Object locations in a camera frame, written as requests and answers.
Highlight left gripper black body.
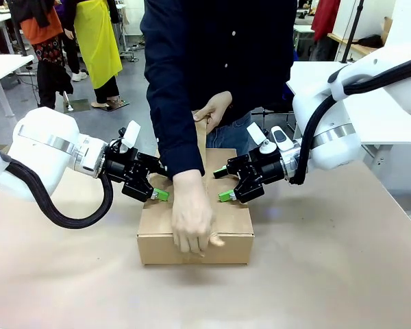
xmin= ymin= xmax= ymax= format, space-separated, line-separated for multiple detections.
xmin=104 ymin=139 xmax=140 ymax=188

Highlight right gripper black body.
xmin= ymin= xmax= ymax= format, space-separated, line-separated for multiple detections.
xmin=242 ymin=149 xmax=291 ymax=184

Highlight brown paper tape strip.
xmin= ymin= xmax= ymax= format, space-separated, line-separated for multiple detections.
xmin=194 ymin=112 xmax=213 ymax=188

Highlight brown cardboard box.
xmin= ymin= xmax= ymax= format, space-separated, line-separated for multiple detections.
xmin=136 ymin=147 xmax=256 ymax=267

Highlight person right forearm navy sleeve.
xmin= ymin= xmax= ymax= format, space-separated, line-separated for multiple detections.
xmin=153 ymin=102 xmax=206 ymax=181

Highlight person left forearm navy sleeve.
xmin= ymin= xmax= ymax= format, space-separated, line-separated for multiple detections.
xmin=225 ymin=87 xmax=288 ymax=117

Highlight person right hand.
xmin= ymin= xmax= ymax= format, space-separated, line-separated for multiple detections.
xmin=171 ymin=168 xmax=226 ymax=258

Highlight person left hand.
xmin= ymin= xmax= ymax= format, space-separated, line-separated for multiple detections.
xmin=192 ymin=90 xmax=233 ymax=131

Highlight person blue jeans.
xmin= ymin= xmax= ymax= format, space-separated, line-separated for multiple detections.
xmin=205 ymin=111 xmax=253 ymax=157

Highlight black floor plate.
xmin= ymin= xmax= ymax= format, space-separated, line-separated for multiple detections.
xmin=90 ymin=98 xmax=130 ymax=111

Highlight green floor mat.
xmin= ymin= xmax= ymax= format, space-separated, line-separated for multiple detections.
xmin=63 ymin=98 xmax=91 ymax=113

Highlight person torso navy shirt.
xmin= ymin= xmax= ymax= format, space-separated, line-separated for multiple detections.
xmin=139 ymin=0 xmax=297 ymax=179

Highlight bystander in yellow apron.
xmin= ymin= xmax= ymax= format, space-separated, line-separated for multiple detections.
xmin=60 ymin=0 xmax=127 ymax=109

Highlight wooden workbench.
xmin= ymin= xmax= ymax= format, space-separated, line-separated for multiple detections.
xmin=327 ymin=32 xmax=379 ymax=58

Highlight large white work table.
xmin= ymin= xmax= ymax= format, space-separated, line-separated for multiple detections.
xmin=0 ymin=53 xmax=35 ymax=119

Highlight bystander in red top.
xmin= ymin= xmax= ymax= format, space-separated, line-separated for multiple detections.
xmin=310 ymin=0 xmax=342 ymax=62

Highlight black bag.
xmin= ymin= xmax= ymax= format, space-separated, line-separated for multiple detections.
xmin=358 ymin=34 xmax=383 ymax=49

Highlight bystander in orange top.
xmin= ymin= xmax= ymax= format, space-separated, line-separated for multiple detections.
xmin=18 ymin=0 xmax=75 ymax=110

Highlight black tripod pole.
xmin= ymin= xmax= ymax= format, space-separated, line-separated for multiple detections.
xmin=340 ymin=0 xmax=366 ymax=64

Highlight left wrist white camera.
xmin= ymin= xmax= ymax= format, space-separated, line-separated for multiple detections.
xmin=121 ymin=120 xmax=141 ymax=154

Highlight wrist white camera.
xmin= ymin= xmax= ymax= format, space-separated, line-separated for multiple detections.
xmin=121 ymin=120 xmax=141 ymax=154
xmin=246 ymin=123 xmax=266 ymax=147

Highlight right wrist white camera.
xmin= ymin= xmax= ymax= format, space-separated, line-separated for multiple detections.
xmin=246 ymin=123 xmax=266 ymax=147

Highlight right arm black cable sleeve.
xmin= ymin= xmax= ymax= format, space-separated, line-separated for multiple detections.
xmin=289 ymin=54 xmax=411 ymax=186

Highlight arm black cable sleeve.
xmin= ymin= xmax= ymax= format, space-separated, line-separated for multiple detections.
xmin=289 ymin=54 xmax=411 ymax=186
xmin=0 ymin=147 xmax=114 ymax=230

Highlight left arm black cable sleeve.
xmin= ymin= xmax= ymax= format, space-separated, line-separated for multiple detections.
xmin=0 ymin=147 xmax=114 ymax=230

